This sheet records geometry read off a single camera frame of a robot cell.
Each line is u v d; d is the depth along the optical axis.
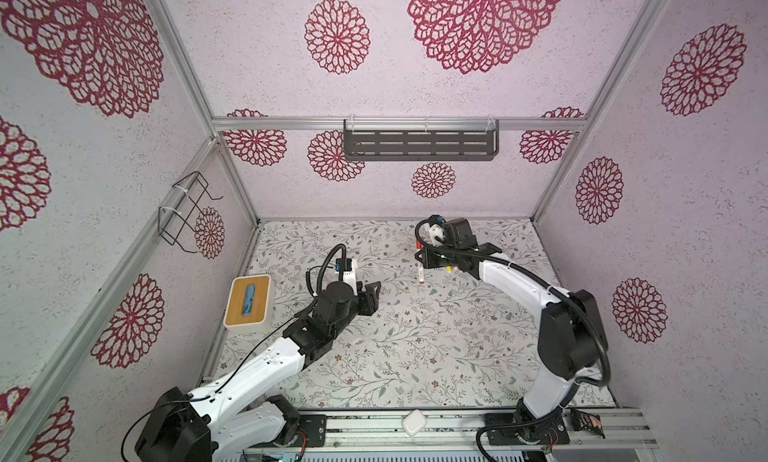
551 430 0.73
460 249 0.69
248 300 0.94
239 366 0.48
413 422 0.75
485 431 0.73
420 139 0.95
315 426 0.75
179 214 0.75
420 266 0.82
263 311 0.90
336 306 0.57
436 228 0.81
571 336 0.47
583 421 0.74
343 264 0.66
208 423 0.41
